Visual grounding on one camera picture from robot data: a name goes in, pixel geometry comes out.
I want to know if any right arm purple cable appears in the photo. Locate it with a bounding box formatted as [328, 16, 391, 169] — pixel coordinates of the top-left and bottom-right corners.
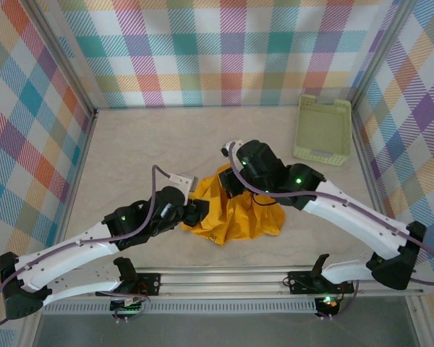
[228, 141, 434, 321]

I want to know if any light green plastic basket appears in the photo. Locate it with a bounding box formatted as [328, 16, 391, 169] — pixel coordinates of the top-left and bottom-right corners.
[292, 94, 352, 168]

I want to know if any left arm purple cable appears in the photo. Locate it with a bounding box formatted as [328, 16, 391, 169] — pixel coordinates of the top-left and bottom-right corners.
[0, 164, 178, 328]

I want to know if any aluminium side rail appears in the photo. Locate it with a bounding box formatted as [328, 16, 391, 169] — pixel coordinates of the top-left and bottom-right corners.
[345, 104, 388, 221]
[52, 108, 99, 250]

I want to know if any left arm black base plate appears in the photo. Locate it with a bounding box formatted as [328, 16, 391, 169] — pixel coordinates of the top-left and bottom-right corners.
[95, 273, 161, 297]

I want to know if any aluminium corner post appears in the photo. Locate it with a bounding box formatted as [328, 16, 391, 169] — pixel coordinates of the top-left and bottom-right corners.
[345, 0, 415, 111]
[27, 0, 98, 119]

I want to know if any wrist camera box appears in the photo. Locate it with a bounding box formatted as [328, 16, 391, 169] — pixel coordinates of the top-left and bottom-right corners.
[220, 139, 244, 158]
[169, 172, 200, 193]

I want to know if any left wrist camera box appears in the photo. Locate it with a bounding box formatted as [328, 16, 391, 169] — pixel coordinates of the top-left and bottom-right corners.
[169, 172, 200, 193]

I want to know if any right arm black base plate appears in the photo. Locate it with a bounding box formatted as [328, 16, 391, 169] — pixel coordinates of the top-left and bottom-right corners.
[287, 270, 355, 294]

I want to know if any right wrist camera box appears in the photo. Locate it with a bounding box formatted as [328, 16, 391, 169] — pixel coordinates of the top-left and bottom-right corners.
[220, 139, 244, 158]

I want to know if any yellow t-shirt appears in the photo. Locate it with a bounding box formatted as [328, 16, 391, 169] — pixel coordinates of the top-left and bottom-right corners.
[180, 163, 286, 247]

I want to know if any aluminium frame leg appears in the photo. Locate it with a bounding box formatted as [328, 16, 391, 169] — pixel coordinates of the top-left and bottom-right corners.
[19, 310, 46, 347]
[407, 296, 433, 347]

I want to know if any grey slotted cable duct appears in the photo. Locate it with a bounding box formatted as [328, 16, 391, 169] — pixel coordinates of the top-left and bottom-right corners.
[45, 302, 318, 314]

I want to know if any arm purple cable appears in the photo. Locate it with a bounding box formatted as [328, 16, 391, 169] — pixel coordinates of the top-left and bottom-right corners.
[228, 141, 434, 321]
[0, 164, 178, 328]

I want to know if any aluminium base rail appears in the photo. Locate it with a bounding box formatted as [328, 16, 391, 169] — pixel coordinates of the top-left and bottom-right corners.
[39, 267, 424, 301]

